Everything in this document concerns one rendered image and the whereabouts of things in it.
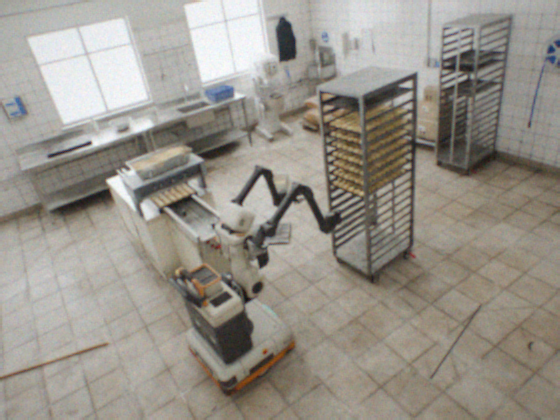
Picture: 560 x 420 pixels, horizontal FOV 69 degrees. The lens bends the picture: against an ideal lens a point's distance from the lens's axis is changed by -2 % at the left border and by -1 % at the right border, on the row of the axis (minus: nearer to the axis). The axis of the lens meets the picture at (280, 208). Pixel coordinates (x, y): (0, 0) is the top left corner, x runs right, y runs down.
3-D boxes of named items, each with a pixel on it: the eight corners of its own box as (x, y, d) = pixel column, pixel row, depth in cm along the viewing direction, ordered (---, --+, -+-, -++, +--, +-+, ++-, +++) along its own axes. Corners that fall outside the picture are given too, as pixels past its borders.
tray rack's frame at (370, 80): (371, 285, 381) (363, 95, 289) (332, 261, 418) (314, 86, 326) (414, 252, 411) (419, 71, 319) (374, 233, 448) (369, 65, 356)
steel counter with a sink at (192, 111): (50, 226, 577) (9, 146, 514) (44, 208, 629) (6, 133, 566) (255, 145, 716) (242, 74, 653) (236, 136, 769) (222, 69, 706)
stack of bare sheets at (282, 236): (236, 247, 470) (235, 244, 468) (242, 226, 504) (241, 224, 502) (288, 243, 461) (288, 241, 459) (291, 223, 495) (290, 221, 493)
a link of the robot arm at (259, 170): (256, 159, 316) (265, 163, 310) (265, 168, 327) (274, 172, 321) (223, 208, 312) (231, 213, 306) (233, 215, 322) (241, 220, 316)
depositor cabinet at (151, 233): (130, 239, 517) (106, 180, 473) (181, 215, 549) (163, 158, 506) (170, 289, 424) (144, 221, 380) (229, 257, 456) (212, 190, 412)
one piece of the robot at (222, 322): (230, 380, 300) (202, 296, 257) (195, 338, 339) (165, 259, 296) (266, 353, 316) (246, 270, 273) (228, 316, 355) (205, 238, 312)
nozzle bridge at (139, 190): (132, 209, 404) (121, 178, 387) (197, 181, 436) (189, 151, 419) (144, 221, 380) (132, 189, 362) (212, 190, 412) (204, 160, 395)
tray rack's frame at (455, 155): (461, 148, 588) (472, 13, 496) (495, 157, 551) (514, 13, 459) (433, 164, 560) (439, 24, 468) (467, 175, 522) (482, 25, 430)
